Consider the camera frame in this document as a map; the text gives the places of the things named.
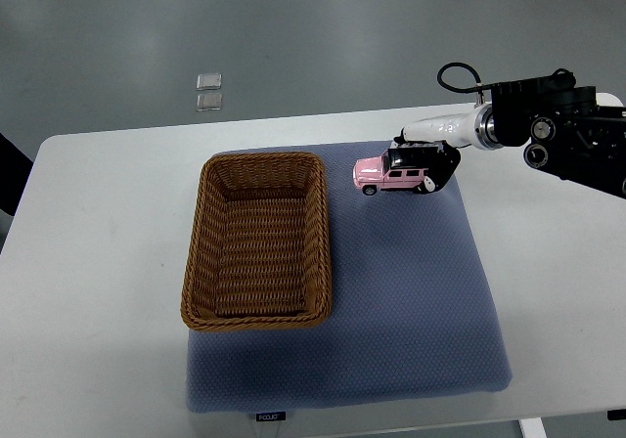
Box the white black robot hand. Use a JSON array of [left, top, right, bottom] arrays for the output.
[[390, 103, 503, 194]]

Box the pink toy car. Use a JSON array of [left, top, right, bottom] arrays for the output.
[[352, 145, 440, 196]]

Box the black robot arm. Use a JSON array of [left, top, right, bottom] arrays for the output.
[[437, 62, 625, 198]]

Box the brown wicker basket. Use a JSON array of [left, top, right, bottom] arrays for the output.
[[180, 152, 333, 332]]

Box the blue grey cushion mat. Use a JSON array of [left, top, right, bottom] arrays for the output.
[[187, 142, 512, 413]]

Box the upper metal floor plate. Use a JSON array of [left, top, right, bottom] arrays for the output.
[[196, 72, 222, 91]]

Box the white table leg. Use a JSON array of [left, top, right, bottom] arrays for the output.
[[518, 417, 547, 438]]

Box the black object at left edge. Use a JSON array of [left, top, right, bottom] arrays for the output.
[[0, 135, 33, 216]]

